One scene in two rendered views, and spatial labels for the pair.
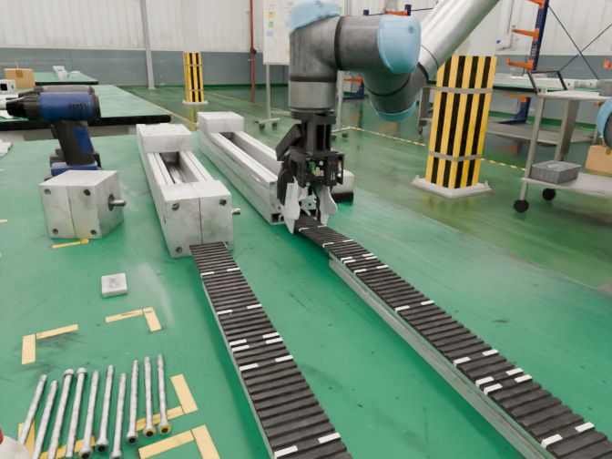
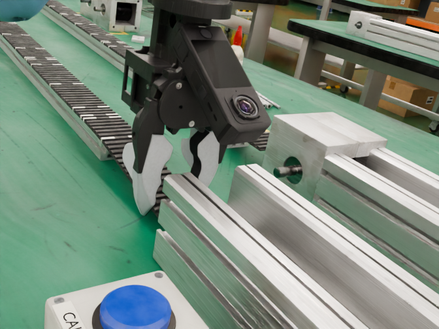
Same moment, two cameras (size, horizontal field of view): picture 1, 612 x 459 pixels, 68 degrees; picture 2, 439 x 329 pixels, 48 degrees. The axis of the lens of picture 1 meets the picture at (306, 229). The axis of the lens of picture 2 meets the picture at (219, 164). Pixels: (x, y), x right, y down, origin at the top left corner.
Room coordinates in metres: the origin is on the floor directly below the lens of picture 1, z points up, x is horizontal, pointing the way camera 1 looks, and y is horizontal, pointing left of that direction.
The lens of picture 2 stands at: (1.19, -0.08, 1.05)
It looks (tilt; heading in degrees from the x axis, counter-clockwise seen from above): 24 degrees down; 164
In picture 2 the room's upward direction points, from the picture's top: 11 degrees clockwise
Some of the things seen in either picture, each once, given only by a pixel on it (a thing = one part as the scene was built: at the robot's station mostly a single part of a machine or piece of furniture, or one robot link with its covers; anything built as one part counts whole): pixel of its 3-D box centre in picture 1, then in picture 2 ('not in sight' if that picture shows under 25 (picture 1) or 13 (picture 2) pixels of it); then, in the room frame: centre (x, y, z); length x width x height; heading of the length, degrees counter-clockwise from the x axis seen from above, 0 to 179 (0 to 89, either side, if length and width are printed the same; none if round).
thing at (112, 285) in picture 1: (114, 284); not in sight; (0.54, 0.26, 0.78); 0.05 x 0.03 x 0.01; 24
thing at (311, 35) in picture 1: (315, 42); not in sight; (0.74, -0.01, 1.10); 0.09 x 0.08 x 0.11; 67
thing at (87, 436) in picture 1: (91, 409); not in sight; (0.31, 0.19, 0.78); 0.11 x 0.01 x 0.01; 20
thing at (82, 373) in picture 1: (76, 410); not in sight; (0.31, 0.20, 0.78); 0.11 x 0.01 x 0.01; 20
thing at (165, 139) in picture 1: (165, 143); not in sight; (1.11, 0.35, 0.87); 0.16 x 0.11 x 0.07; 22
